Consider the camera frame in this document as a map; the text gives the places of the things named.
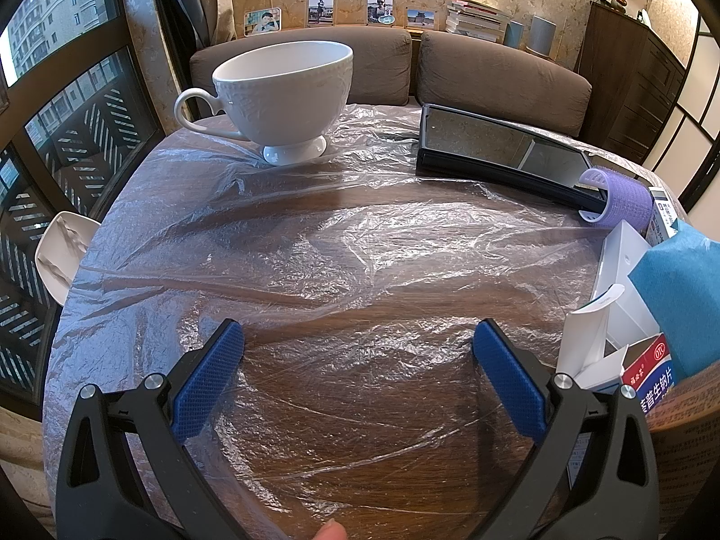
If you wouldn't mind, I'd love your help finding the white chair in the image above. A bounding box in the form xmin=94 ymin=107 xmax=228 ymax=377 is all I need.
xmin=34 ymin=211 xmax=101 ymax=306

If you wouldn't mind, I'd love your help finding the dark wooden cabinet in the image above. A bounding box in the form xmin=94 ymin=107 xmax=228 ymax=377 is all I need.
xmin=575 ymin=3 xmax=686 ymax=163

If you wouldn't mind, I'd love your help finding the clear plastic table cover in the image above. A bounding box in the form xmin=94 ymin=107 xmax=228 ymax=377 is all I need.
xmin=43 ymin=105 xmax=605 ymax=539

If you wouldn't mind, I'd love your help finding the photo print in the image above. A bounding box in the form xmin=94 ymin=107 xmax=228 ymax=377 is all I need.
xmin=405 ymin=7 xmax=436 ymax=29
xmin=366 ymin=0 xmax=396 ymax=26
xmin=306 ymin=0 xmax=334 ymax=27
xmin=243 ymin=7 xmax=282 ymax=36

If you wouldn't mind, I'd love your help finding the naproxen sodium medicine box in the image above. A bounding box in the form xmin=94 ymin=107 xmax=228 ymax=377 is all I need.
xmin=557 ymin=284 xmax=675 ymax=414

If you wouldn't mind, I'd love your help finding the stack of books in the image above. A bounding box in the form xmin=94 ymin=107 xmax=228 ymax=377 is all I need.
xmin=445 ymin=0 xmax=509 ymax=43

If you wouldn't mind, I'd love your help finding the black tablet device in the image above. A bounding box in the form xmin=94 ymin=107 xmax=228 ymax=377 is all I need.
xmin=416 ymin=103 xmax=607 ymax=212

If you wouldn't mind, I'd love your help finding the purple hair roller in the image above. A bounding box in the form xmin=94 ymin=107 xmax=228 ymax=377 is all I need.
xmin=578 ymin=167 xmax=653 ymax=233

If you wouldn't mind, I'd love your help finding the white ceramic teacup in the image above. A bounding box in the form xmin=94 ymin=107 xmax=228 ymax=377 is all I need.
xmin=173 ymin=40 xmax=354 ymax=166

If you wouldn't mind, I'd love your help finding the brown cardboard box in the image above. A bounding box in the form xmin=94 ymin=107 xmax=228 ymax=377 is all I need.
xmin=647 ymin=362 xmax=720 ymax=534

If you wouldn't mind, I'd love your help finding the brown sofa right cushion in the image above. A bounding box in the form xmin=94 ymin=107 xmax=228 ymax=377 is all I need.
xmin=417 ymin=32 xmax=592 ymax=137

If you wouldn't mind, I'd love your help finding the small blue-grey cup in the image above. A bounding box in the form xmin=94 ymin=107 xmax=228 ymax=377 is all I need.
xmin=503 ymin=21 xmax=525 ymax=49

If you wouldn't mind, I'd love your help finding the white barcode medicine box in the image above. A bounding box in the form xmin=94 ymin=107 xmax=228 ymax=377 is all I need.
xmin=646 ymin=187 xmax=677 ymax=246

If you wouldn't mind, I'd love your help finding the white plastic box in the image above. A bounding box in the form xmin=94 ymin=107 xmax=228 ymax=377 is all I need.
xmin=592 ymin=220 xmax=660 ymax=349

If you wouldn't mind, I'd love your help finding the photo print far left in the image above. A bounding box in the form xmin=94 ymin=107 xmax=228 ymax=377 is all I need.
xmin=243 ymin=7 xmax=282 ymax=36

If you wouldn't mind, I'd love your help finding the grey cylindrical speaker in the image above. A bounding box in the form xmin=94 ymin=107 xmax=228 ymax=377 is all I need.
xmin=526 ymin=15 xmax=557 ymax=57

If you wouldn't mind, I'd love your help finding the person left hand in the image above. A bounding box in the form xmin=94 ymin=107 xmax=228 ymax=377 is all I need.
xmin=312 ymin=519 xmax=348 ymax=540

